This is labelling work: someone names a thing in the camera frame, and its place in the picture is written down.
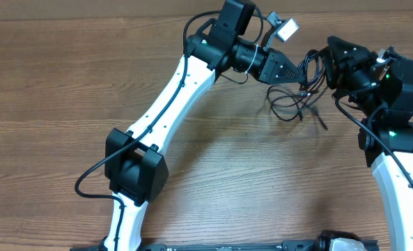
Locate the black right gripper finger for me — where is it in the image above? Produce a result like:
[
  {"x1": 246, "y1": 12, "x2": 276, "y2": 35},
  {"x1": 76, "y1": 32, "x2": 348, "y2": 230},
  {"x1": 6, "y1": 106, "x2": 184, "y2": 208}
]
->
[
  {"x1": 322, "y1": 52, "x2": 340, "y2": 89},
  {"x1": 327, "y1": 36, "x2": 366, "y2": 63}
]

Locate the black usb cable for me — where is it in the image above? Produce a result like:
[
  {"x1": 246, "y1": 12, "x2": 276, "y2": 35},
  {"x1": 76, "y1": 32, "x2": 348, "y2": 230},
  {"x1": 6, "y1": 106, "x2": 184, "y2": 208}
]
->
[{"x1": 265, "y1": 48, "x2": 332, "y2": 132}]

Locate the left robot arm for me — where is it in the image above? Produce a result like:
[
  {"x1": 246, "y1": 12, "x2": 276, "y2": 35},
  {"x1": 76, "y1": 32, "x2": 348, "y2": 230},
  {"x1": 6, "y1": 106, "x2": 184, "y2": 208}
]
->
[{"x1": 100, "y1": 1, "x2": 304, "y2": 250}]

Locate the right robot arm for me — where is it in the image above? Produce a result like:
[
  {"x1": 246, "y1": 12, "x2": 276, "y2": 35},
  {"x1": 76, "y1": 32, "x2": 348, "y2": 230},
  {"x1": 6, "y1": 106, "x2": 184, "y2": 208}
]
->
[{"x1": 323, "y1": 36, "x2": 413, "y2": 250}]

